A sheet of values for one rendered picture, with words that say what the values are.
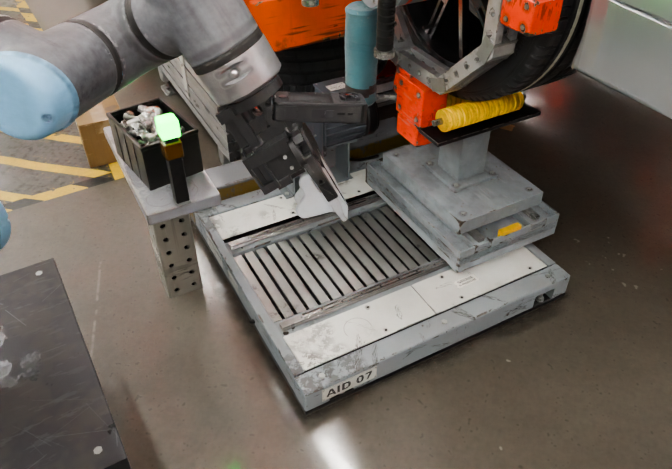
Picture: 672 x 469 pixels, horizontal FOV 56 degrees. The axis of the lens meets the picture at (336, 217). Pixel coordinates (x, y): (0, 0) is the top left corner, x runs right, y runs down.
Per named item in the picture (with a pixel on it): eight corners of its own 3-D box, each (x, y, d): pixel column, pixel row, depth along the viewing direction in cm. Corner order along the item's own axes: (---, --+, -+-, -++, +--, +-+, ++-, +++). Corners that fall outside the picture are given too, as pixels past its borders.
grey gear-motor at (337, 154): (401, 179, 212) (409, 84, 190) (288, 216, 196) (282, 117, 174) (373, 153, 224) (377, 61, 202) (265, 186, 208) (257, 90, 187)
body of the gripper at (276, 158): (267, 176, 84) (217, 99, 78) (323, 145, 82) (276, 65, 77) (267, 200, 77) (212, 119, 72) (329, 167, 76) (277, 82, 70)
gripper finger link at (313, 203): (314, 235, 84) (279, 181, 80) (353, 214, 83) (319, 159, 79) (316, 247, 81) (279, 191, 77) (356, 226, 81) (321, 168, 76)
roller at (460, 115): (529, 111, 166) (534, 91, 163) (438, 139, 155) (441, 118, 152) (515, 101, 170) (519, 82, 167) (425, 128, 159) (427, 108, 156)
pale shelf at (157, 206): (221, 204, 145) (220, 193, 143) (149, 226, 138) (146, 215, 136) (167, 121, 174) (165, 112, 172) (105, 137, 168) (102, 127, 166)
